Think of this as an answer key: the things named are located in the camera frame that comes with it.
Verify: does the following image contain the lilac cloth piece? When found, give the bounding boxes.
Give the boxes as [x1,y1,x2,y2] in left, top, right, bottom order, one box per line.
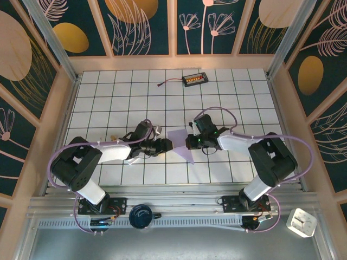
[167,129,195,165]

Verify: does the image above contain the white square clock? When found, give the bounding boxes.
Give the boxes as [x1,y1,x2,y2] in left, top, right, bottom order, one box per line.
[286,207,318,238]

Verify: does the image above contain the black charger board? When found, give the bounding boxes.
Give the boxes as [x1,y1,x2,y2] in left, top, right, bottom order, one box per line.
[182,73,209,87]

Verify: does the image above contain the dark blue cup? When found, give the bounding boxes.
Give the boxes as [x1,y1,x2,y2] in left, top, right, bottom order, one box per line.
[128,204,163,230]

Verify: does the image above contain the small controller circuit board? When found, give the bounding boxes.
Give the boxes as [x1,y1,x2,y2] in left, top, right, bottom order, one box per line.
[242,215,273,233]
[89,218,114,235]

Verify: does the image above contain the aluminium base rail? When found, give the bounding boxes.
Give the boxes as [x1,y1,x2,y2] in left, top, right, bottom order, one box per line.
[27,184,322,219]

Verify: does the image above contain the thin red cable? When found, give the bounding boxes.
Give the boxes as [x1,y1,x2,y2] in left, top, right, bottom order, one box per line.
[157,77,185,87]

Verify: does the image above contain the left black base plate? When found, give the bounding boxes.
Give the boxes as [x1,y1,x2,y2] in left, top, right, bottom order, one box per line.
[78,197,127,216]

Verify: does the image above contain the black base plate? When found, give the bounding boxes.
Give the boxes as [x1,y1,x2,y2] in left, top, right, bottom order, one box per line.
[78,197,127,216]
[222,195,271,213]

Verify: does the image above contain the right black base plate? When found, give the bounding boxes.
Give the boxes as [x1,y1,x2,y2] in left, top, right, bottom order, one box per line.
[222,195,271,213]

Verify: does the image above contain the perforated metal cable tray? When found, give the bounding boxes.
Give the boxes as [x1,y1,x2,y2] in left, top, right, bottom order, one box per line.
[37,218,245,229]

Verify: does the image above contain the aluminium side rail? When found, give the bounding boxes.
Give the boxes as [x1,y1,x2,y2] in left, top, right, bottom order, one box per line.
[267,75,310,192]
[40,77,81,196]

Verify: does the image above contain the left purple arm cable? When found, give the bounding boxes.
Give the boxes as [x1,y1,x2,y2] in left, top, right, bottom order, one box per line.
[48,119,158,236]

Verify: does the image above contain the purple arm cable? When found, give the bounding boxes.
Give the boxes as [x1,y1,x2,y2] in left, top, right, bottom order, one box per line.
[199,107,315,234]
[48,119,158,236]

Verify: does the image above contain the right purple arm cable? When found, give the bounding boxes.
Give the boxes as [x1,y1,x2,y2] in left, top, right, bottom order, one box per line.
[199,107,315,234]

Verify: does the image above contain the aluminium corner post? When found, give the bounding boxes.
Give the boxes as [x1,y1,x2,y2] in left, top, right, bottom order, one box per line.
[266,0,317,79]
[21,0,81,83]

